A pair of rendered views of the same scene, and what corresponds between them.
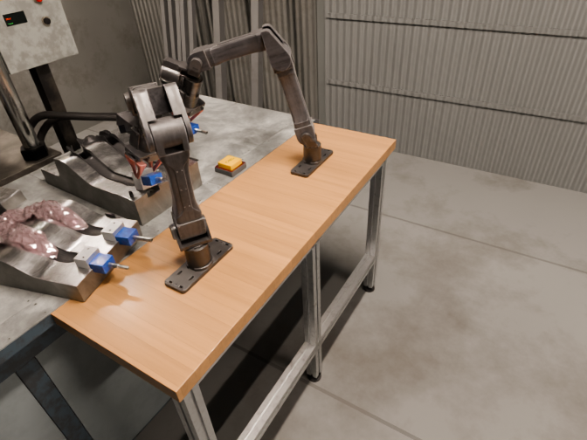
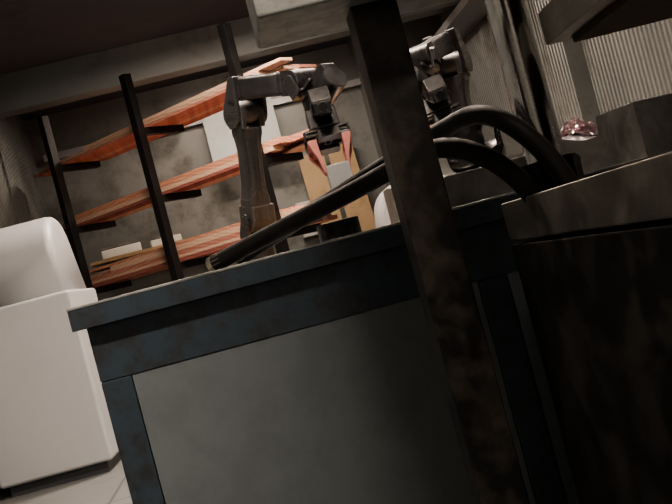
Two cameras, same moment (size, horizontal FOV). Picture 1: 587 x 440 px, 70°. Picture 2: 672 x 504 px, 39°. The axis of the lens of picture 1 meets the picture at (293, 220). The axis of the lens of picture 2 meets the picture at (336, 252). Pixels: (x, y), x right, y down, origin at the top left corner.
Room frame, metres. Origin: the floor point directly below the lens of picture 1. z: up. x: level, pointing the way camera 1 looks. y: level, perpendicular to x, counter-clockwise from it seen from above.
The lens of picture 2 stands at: (2.71, 1.88, 0.77)
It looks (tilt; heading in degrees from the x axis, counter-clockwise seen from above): 0 degrees down; 231
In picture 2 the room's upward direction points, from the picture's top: 15 degrees counter-clockwise
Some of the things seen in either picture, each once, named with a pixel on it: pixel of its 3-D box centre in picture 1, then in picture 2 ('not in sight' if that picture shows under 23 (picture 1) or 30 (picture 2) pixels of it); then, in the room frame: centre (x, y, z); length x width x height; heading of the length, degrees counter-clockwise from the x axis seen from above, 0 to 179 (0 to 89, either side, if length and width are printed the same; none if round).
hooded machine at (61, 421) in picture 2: not in sight; (42, 349); (0.72, -3.20, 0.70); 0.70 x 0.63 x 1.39; 56
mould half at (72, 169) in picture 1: (117, 167); (460, 175); (1.26, 0.58, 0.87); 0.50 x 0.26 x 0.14; 55
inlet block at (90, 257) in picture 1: (106, 264); not in sight; (0.79, 0.47, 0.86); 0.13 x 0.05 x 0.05; 72
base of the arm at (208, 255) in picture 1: (197, 253); not in sight; (0.82, 0.25, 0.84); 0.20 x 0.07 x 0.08; 146
